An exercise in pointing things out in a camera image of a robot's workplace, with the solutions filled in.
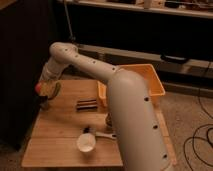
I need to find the black striped bar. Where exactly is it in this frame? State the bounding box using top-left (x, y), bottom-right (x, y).
top-left (76, 99), bottom-right (98, 111)

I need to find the green cucumber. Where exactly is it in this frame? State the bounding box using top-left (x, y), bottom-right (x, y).
top-left (49, 82), bottom-right (61, 99)

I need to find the glass jar of nuts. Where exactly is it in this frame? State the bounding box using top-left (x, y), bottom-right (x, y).
top-left (105, 113), bottom-right (112, 128)

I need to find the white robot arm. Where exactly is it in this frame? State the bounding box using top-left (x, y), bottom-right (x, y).
top-left (41, 42), bottom-right (174, 171)

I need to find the yellow plastic bin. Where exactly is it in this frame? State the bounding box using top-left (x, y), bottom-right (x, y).
top-left (97, 64), bottom-right (165, 107)

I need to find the small metal cup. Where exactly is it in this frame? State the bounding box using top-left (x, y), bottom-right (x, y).
top-left (39, 96), bottom-right (50, 110)

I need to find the grey wall shelf rail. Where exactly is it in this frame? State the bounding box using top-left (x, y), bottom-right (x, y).
top-left (77, 44), bottom-right (213, 79)

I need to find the white paper cup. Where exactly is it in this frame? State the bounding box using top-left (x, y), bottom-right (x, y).
top-left (76, 133), bottom-right (96, 153)

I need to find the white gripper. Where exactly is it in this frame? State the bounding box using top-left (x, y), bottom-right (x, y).
top-left (40, 59), bottom-right (68, 98)

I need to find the red yellow apple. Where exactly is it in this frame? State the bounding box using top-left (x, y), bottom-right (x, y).
top-left (35, 82), bottom-right (42, 94)

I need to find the black cable on floor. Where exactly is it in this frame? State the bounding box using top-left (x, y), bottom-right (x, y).
top-left (182, 96), bottom-right (213, 171)

